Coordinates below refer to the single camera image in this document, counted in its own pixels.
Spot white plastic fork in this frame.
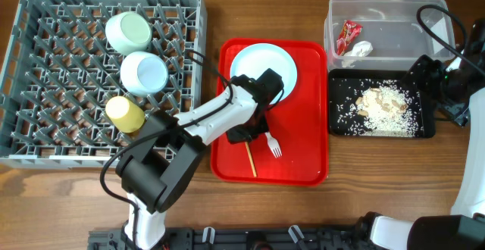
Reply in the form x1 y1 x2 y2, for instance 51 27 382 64
265 132 282 158

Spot wooden chopstick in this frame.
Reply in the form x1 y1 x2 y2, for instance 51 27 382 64
245 142 257 177

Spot rice and food scraps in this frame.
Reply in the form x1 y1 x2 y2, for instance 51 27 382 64
335 79 421 137

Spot large light blue plate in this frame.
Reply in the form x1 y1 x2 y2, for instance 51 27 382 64
230 43 298 104

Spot white napkin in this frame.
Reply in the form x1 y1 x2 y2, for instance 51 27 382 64
342 41 373 68

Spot red snack wrapper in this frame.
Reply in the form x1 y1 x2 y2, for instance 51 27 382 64
336 20 363 55

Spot small light blue bowl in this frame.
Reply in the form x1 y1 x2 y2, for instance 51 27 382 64
120 52 169 97

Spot yellow plastic cup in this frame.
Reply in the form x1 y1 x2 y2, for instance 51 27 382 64
105 96 145 133

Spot green saucer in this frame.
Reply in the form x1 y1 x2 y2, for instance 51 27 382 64
105 12 152 55

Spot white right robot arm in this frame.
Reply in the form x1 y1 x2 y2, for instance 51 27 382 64
354 55 484 249

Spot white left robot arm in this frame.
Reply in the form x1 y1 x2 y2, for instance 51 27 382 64
115 70 283 249

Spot black waste tray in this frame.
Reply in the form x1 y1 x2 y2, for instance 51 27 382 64
327 68 437 139

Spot grey dishwasher rack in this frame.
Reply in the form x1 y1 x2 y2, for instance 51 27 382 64
1 0 207 169

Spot red plastic tray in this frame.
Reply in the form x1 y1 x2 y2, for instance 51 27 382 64
211 39 329 186

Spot clear plastic bin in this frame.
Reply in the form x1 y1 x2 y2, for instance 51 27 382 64
324 0 454 70

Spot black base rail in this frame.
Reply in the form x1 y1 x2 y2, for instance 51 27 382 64
87 225 380 250

